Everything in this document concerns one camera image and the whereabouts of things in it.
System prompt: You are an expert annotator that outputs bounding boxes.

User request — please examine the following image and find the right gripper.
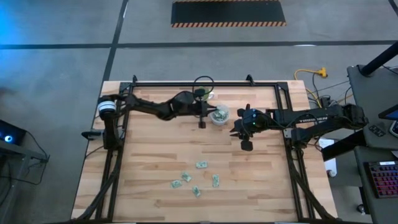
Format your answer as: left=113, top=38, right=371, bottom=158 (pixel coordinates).
left=229, top=107, right=269, bottom=152

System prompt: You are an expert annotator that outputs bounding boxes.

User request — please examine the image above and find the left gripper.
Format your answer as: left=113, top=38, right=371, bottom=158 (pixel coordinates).
left=193, top=101, right=218, bottom=129

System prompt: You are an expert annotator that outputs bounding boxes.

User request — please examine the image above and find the clear plastic container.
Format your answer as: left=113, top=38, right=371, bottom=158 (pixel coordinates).
left=209, top=103, right=231, bottom=127

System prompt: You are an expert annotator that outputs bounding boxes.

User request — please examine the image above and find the green ceramic mug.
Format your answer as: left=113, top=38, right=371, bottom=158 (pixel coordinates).
left=198, top=85, right=216, bottom=101

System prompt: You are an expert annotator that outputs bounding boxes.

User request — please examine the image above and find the black power adapter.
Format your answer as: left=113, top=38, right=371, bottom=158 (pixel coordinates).
left=319, top=95, right=333, bottom=108

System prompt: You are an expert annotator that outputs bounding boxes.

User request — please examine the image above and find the white box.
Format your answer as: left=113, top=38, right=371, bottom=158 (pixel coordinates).
left=323, top=138, right=339, bottom=179

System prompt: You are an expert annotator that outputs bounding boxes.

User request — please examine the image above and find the black hazard striped floor mat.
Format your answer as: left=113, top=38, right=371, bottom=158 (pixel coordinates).
left=170, top=0, right=287, bottom=29

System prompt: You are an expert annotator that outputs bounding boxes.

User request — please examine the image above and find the black desk support bar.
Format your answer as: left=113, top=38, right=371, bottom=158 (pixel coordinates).
left=321, top=128, right=368, bottom=162

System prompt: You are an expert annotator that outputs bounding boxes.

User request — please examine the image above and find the small black remote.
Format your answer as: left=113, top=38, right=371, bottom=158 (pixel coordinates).
left=368, top=124, right=387, bottom=138

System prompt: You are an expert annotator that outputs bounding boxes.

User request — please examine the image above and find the grey desk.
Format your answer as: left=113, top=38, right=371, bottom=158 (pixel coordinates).
left=346, top=63, right=398, bottom=139
left=354, top=145, right=398, bottom=224

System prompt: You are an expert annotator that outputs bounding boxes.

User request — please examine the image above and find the backlit computer keyboard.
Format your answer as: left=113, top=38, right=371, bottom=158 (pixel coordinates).
left=363, top=160, right=398, bottom=199

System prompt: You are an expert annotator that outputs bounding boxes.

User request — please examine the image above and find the blue screen monitor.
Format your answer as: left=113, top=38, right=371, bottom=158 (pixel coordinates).
left=377, top=104, right=398, bottom=121

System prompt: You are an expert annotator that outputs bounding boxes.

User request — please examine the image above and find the black pole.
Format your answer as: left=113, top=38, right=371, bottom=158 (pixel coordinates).
left=359, top=40, right=398, bottom=77

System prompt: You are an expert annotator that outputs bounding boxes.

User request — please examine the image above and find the black equipment stand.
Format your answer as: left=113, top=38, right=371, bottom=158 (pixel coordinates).
left=0, top=144, right=50, bottom=224

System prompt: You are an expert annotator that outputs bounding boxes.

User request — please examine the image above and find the black device with blue light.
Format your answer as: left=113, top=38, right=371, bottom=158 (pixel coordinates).
left=0, top=119, right=28, bottom=146

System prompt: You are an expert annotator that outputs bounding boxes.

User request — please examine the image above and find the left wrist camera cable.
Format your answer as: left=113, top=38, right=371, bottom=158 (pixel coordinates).
left=192, top=75, right=216, bottom=101

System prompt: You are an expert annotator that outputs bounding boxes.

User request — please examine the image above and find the black table frame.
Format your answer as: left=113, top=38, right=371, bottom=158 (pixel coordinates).
left=70, top=74, right=339, bottom=224

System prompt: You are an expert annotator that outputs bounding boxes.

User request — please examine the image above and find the yellow extension cord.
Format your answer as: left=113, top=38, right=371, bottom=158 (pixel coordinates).
left=294, top=67, right=329, bottom=108

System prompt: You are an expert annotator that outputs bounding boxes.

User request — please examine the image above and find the black side bracket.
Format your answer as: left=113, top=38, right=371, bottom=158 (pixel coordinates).
left=81, top=129, right=105, bottom=141

